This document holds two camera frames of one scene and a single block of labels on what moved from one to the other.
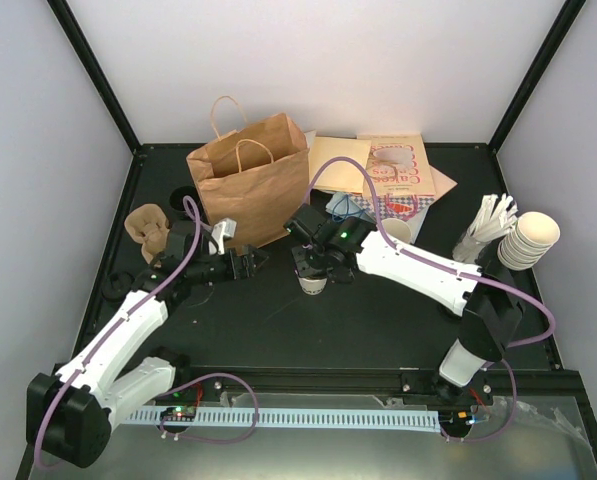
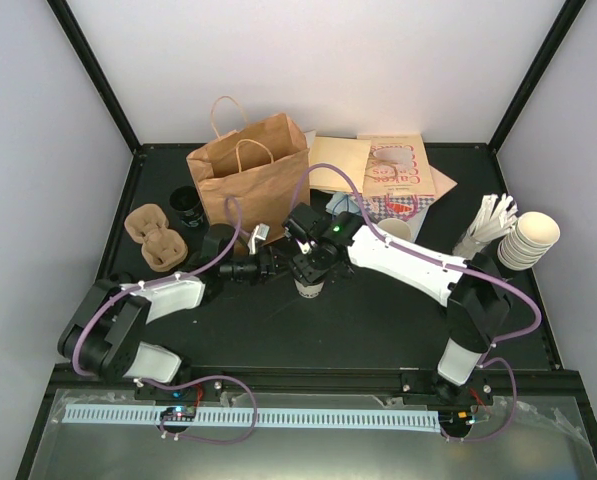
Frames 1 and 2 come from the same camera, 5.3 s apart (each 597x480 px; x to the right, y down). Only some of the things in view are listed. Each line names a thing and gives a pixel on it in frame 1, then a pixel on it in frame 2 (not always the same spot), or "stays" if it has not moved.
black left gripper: x=246 y=269 -> x=268 y=266
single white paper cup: x=312 y=285 stays
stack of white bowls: x=528 y=241 stays
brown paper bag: x=256 y=173 stays
